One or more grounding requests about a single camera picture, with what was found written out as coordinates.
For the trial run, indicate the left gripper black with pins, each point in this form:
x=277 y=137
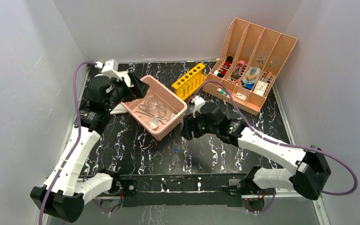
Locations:
x=139 y=90

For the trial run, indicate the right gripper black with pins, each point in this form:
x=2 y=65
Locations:
x=190 y=124

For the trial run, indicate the metal wire tongs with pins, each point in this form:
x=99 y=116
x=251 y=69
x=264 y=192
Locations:
x=144 y=110

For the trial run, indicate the clear glass bottle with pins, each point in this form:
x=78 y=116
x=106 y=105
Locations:
x=162 y=110

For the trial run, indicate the pink plastic bin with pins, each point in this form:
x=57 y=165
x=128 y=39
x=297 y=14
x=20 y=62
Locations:
x=173 y=103

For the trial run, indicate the blue cap tube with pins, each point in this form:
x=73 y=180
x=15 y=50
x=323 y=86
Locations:
x=174 y=157

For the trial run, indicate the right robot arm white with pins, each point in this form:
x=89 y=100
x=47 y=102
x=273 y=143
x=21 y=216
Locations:
x=304 y=171

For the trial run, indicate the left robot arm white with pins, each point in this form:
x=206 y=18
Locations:
x=62 y=195

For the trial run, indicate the white bin lid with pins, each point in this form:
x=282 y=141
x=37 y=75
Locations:
x=122 y=92

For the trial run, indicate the green white tube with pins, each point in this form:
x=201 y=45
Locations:
x=221 y=91

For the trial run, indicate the yellow test tube rack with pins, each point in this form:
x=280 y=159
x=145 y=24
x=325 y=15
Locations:
x=190 y=82

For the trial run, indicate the white label box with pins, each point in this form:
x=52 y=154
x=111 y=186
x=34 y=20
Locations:
x=260 y=88

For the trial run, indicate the red black bottle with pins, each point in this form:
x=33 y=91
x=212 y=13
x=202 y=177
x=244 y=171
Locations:
x=228 y=62

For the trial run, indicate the pink desk organizer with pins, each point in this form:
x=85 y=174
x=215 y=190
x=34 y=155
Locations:
x=258 y=47

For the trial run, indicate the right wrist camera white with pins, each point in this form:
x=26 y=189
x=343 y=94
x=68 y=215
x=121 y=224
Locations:
x=197 y=102

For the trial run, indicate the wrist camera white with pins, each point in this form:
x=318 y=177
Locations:
x=108 y=68
x=197 y=102

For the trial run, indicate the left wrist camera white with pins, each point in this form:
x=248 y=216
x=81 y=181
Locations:
x=108 y=68

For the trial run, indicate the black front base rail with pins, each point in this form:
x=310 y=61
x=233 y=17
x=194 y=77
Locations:
x=184 y=189

